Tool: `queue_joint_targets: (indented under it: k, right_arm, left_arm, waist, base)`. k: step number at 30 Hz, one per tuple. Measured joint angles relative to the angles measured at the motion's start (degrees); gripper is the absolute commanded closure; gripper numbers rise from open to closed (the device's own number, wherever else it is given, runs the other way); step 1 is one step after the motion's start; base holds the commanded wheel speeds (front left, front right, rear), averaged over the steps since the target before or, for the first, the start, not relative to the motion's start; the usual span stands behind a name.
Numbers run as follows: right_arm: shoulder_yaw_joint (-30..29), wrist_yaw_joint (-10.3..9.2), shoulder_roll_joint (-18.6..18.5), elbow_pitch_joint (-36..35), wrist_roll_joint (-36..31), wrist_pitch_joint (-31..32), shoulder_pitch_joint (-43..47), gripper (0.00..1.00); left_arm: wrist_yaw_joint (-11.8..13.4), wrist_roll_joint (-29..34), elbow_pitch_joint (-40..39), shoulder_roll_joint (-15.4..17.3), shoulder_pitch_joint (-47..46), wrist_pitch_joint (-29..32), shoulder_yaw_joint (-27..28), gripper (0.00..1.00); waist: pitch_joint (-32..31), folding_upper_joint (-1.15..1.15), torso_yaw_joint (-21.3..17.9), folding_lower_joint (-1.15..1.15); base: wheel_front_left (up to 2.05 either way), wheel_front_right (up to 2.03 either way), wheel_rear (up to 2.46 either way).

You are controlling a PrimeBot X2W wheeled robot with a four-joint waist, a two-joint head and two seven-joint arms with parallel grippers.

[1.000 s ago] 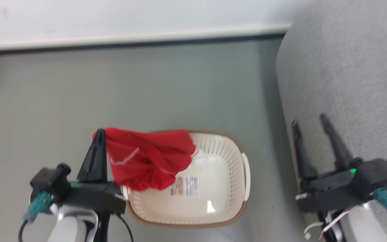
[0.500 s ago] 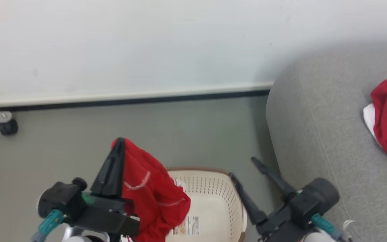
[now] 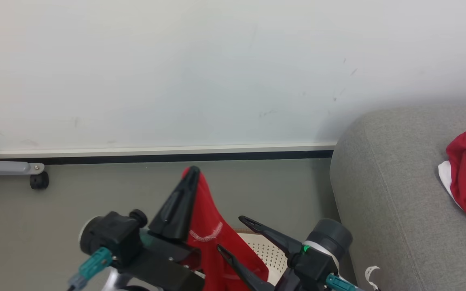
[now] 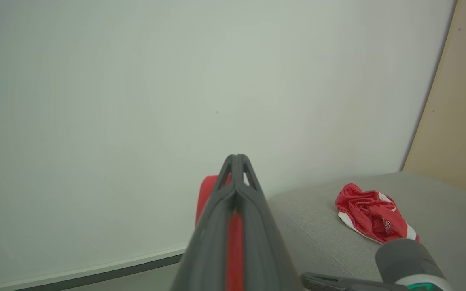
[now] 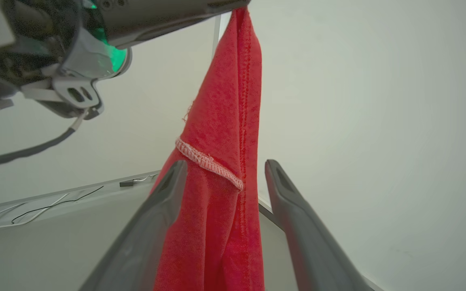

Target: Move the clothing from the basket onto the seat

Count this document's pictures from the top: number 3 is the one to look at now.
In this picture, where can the black caster wheel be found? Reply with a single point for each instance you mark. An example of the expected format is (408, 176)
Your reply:
(39, 181)

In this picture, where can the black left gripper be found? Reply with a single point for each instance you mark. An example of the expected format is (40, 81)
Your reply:
(115, 234)

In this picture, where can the grey fabric sofa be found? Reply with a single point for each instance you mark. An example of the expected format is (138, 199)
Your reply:
(399, 202)

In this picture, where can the red shorts with white print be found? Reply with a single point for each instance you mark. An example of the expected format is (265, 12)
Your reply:
(205, 212)

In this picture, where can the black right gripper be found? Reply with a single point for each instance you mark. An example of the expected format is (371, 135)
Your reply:
(318, 258)

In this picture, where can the grey metal stand leg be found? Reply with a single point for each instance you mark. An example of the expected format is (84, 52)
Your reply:
(2, 166)

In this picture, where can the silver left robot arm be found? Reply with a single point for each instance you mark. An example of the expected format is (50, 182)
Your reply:
(113, 282)

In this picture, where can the white and black baseboard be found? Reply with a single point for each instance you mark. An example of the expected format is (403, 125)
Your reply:
(176, 153)

